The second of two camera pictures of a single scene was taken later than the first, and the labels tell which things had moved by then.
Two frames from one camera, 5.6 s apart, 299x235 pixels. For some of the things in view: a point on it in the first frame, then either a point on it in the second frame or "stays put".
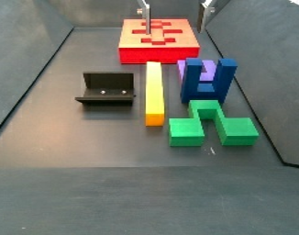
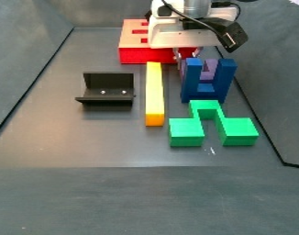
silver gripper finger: x=144 y=11 to x=166 y=27
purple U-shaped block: x=208 y=64 stays put
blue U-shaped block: x=206 y=90 stays put
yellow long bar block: x=155 y=114 stays put
